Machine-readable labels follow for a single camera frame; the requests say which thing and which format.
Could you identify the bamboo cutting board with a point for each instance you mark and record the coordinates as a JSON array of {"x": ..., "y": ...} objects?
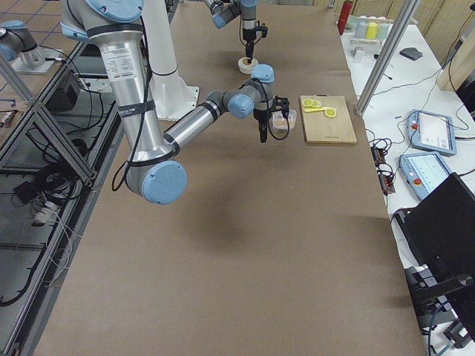
[{"x": 319, "y": 129}]

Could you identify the white ceramic bowl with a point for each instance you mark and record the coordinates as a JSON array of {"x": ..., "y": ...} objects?
[{"x": 246, "y": 65}]

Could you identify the clear plastic egg box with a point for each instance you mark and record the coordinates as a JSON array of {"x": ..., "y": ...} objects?
[{"x": 290, "y": 121}]

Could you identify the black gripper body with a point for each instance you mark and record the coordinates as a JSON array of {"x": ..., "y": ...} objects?
[
  {"x": 248, "y": 35},
  {"x": 260, "y": 118}
]

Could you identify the lemon slice top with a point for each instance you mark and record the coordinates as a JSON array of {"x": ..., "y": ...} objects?
[{"x": 307, "y": 103}]

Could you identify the lemon slice single front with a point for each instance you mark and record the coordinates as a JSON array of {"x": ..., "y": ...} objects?
[{"x": 330, "y": 112}]

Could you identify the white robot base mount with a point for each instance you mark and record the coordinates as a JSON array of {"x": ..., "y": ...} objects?
[{"x": 172, "y": 96}]

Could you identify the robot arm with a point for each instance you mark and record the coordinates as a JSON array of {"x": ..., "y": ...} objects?
[
  {"x": 118, "y": 30},
  {"x": 223, "y": 13}
]

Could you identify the black monitor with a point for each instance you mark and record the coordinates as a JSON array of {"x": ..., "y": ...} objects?
[{"x": 440, "y": 229}]

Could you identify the yellow cup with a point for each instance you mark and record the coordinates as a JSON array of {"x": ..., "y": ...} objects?
[{"x": 372, "y": 30}]

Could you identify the aluminium frame post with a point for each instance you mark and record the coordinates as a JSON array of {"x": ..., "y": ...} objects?
[{"x": 389, "y": 48}]

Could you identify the blue teach pendant far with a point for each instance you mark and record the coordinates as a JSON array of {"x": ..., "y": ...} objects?
[{"x": 432, "y": 132}]

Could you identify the yellow plastic knife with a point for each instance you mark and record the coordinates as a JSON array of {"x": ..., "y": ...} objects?
[{"x": 312, "y": 109}]

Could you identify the blue teach pendant near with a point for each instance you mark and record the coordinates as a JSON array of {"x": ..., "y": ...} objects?
[{"x": 424, "y": 172}]

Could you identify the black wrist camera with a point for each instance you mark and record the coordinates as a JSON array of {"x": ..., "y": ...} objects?
[
  {"x": 263, "y": 29},
  {"x": 281, "y": 104}
]

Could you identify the blue teach pendant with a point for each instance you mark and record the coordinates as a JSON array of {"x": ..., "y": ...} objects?
[
  {"x": 432, "y": 132},
  {"x": 424, "y": 172}
]

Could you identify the brown egg in box rear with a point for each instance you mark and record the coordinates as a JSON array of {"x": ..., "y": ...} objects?
[{"x": 279, "y": 120}]

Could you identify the red fire extinguisher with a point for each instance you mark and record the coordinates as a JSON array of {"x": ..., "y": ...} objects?
[{"x": 344, "y": 15}]

